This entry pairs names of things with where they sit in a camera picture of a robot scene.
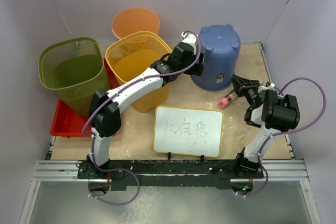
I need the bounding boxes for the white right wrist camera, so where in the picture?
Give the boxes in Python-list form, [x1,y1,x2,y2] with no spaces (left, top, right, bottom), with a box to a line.
[258,82,276,92]

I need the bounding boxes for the pink capped marker tube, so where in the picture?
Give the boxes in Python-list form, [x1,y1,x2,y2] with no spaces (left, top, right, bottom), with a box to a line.
[218,90,238,108]

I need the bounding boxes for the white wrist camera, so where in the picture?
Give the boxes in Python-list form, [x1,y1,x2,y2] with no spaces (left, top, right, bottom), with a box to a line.
[181,31,197,45]
[258,82,276,92]

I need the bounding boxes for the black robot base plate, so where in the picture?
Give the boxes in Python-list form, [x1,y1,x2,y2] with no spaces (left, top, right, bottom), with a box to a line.
[77,159,264,191]

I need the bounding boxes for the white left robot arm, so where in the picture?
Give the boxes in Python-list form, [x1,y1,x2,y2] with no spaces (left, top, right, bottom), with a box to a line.
[85,31,203,178]

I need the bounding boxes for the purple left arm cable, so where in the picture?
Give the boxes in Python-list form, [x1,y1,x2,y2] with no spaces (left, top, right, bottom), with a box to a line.
[82,30,202,205]

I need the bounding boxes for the aluminium frame rail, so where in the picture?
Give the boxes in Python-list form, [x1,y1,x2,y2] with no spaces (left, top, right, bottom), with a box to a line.
[18,41,321,224]

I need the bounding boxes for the red plastic tray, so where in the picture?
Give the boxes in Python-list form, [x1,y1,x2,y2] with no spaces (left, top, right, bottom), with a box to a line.
[50,55,117,138]

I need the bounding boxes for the blue plastic bucket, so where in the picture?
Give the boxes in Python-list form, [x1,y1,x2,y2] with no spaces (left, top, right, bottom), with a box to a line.
[192,24,241,91]

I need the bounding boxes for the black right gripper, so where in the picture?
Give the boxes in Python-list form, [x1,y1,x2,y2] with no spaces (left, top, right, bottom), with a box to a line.
[231,74,261,108]

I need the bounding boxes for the yellow slatted waste basket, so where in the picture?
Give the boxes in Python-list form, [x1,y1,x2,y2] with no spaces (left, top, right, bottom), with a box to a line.
[105,31,172,113]

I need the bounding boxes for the orange plastic bin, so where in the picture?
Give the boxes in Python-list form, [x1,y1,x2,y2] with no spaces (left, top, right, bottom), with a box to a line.
[111,7,160,56]

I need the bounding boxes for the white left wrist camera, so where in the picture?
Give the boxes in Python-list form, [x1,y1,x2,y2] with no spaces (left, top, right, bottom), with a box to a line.
[181,31,197,45]

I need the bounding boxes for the yellow framed whiteboard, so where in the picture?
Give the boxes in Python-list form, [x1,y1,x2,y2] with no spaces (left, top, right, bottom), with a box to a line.
[153,106,224,157]

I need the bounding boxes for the green mesh waste basket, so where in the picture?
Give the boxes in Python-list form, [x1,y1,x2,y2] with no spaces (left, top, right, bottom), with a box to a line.
[38,37,111,116]

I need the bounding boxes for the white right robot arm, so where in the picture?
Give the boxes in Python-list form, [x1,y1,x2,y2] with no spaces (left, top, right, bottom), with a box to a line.
[231,74,300,177]

